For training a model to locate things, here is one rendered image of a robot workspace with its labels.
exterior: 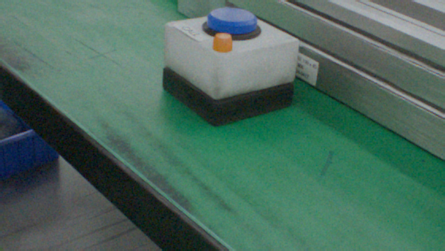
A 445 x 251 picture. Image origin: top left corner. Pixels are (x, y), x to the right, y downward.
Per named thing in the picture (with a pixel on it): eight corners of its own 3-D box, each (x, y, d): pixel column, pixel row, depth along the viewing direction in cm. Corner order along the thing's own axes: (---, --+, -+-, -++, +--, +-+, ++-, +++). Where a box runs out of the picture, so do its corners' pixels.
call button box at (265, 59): (160, 88, 56) (163, 18, 53) (251, 68, 61) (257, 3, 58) (214, 128, 50) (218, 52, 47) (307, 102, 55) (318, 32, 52)
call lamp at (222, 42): (208, 47, 48) (209, 32, 48) (224, 44, 49) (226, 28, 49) (219, 54, 47) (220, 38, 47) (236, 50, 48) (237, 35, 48)
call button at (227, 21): (196, 32, 53) (197, 9, 52) (236, 25, 55) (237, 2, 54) (225, 49, 50) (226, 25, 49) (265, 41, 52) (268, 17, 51)
